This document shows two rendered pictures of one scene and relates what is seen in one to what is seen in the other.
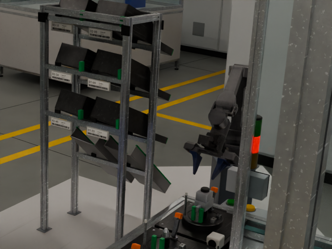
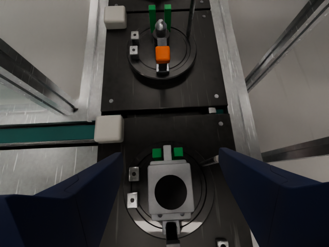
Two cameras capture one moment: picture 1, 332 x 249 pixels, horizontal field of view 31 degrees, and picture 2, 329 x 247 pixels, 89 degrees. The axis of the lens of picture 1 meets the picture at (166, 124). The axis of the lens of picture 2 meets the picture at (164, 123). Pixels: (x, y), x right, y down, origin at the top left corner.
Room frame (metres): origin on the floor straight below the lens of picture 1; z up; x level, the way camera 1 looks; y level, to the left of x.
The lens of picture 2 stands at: (1.85, -0.14, 1.26)
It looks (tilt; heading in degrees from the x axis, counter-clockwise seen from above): 72 degrees down; 149
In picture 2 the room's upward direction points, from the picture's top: 1 degrees counter-clockwise
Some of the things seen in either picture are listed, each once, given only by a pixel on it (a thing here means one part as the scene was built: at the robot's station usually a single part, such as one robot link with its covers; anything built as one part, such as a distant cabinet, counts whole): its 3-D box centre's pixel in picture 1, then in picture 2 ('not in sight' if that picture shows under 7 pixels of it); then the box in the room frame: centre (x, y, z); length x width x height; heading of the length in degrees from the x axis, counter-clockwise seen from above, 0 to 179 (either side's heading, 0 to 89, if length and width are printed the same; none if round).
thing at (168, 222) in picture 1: (202, 224); (168, 185); (1.87, -0.15, 0.96); 0.24 x 0.24 x 0.02; 60
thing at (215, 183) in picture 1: (231, 184); not in sight; (2.23, -0.28, 0.96); 0.14 x 0.14 x 0.20; 11
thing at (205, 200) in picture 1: (203, 198); (169, 179); (1.86, -0.14, 1.06); 0.08 x 0.04 x 0.07; 151
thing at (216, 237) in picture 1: (215, 241); (111, 130); (1.73, -0.18, 0.97); 0.05 x 0.05 x 0.04; 60
